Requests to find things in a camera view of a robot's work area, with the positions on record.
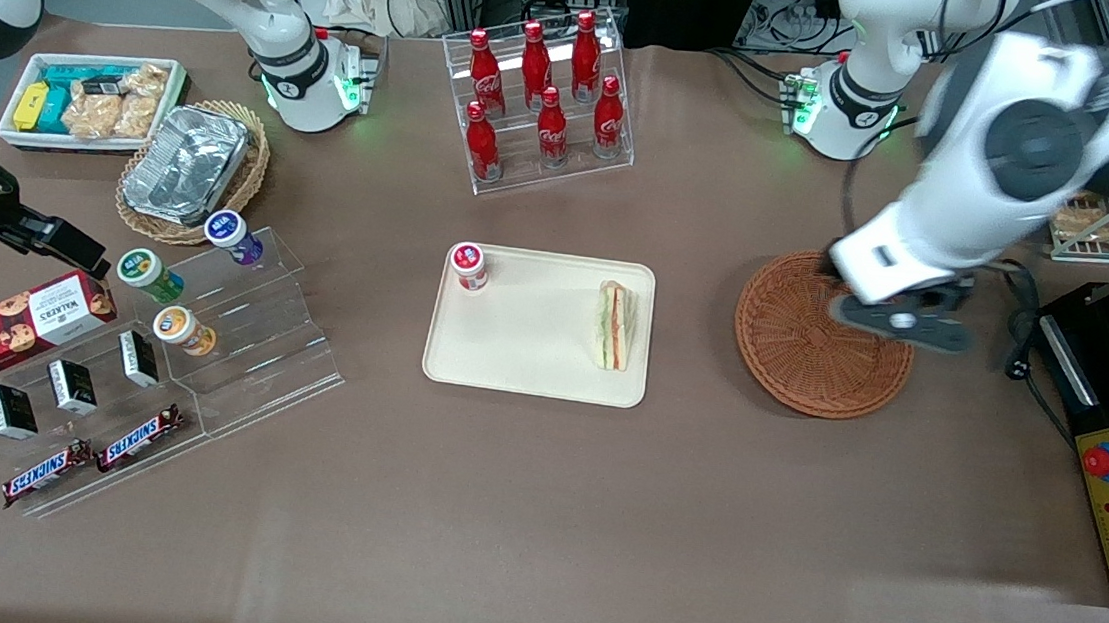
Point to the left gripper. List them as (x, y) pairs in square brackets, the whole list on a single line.
[(830, 260)]

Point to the triangle sandwich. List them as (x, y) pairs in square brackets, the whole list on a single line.
[(614, 327)]

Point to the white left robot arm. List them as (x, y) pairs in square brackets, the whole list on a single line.
[(966, 202)]

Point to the brown round wicker basket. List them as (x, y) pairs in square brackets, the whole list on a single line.
[(791, 357)]

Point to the aluminium foil tray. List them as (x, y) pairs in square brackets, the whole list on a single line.
[(186, 164)]

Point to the light tan wicker basket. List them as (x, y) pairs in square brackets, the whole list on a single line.
[(250, 179)]

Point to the cream plastic tray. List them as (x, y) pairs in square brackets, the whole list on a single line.
[(532, 340)]

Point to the white rectangular bin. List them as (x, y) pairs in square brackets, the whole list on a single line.
[(13, 136)]

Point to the yellow small box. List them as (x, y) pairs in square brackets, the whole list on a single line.
[(30, 107)]

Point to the short teal box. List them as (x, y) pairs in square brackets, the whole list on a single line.
[(55, 112)]

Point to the red Walkers cookie box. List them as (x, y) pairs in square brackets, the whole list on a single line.
[(11, 329)]

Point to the clear bag of crackers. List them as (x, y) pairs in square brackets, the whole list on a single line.
[(95, 118), (137, 117), (146, 81), (1081, 217)]

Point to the long teal box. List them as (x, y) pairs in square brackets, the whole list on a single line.
[(74, 72)]

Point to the green yogurt cup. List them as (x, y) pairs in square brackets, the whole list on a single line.
[(149, 274)]

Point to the small black box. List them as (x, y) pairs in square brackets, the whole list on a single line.
[(139, 358), (11, 412), (71, 387)]

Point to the silver oven metal bar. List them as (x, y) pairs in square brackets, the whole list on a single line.
[(1069, 364)]

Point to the orange yogurt cup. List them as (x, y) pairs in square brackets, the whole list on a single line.
[(183, 330)]

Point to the purple yogurt cup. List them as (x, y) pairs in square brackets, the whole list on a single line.
[(232, 235)]

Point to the Snickers bar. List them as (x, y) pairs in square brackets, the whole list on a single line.
[(46, 474), (140, 438)]

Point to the red emergency stop button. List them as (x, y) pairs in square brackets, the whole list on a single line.
[(1102, 461)]

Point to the clear acrylic stepped display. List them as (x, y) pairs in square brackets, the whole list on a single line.
[(271, 337)]

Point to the red cola bottle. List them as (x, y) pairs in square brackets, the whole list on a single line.
[(552, 131), (608, 121), (536, 64), (483, 69), (586, 53), (482, 145)]

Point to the clear acrylic bottle rack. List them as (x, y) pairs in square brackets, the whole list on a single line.
[(526, 177)]

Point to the red-lidded yogurt cup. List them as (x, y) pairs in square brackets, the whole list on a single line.
[(468, 266)]

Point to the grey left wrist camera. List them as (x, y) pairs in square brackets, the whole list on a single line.
[(900, 324)]

